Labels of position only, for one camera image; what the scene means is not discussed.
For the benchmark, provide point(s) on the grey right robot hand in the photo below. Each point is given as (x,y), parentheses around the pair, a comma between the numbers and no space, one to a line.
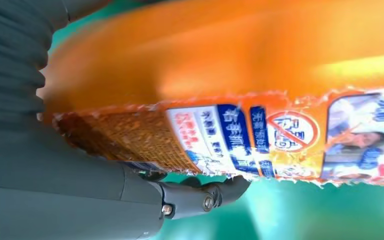
(62,198)

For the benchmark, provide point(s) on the green topped table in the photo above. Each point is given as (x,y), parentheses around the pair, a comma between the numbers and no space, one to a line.
(311,215)

